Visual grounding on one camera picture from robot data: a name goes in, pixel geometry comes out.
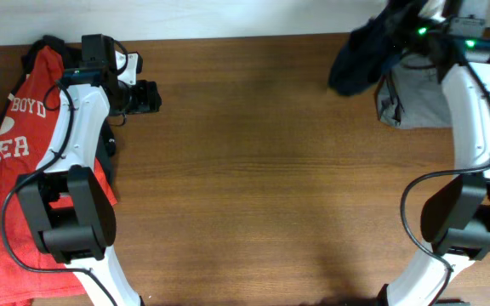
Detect folded grey garment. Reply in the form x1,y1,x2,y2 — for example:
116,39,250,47
375,54,452,129

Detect red printed t-shirt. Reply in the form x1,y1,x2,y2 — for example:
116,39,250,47
0,44,118,306

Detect dark teal shorts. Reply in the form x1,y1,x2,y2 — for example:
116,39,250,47
328,0,425,97

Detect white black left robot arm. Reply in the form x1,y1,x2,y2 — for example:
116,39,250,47
9,34,162,305

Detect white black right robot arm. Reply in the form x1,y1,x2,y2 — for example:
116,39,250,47
378,1,490,305

